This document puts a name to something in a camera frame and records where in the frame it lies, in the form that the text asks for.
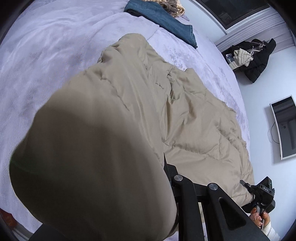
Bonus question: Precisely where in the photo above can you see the striped tan brown knit garment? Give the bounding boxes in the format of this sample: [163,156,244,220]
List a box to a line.
[151,0,185,18]

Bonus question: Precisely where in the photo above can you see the folded blue jeans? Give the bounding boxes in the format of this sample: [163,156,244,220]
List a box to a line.
[124,0,198,49]

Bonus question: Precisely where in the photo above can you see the beige puffer jacket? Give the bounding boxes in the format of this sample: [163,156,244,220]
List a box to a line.
[10,34,254,240]

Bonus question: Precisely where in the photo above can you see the lavender plush bed blanket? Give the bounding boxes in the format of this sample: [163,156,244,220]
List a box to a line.
[1,1,250,233]

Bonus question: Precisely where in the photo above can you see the purple handled flat tool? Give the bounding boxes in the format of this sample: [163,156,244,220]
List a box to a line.
[181,15,190,22]

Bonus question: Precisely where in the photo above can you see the dark framed window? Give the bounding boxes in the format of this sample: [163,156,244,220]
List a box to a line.
[197,0,269,29]

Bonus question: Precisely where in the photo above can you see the right hand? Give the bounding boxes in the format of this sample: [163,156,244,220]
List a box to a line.
[249,208,270,229]

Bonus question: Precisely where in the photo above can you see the wall mounted television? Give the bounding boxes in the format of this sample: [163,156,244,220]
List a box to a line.
[270,95,295,160]

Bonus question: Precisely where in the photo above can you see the cream puffer garment on rack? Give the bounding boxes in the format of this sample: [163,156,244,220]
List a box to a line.
[229,48,253,70]

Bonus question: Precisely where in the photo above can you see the cream sleeve forearm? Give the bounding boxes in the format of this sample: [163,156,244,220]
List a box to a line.
[262,222,280,241]

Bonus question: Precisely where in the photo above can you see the black coat on rack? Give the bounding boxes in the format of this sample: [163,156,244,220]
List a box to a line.
[222,39,276,83]

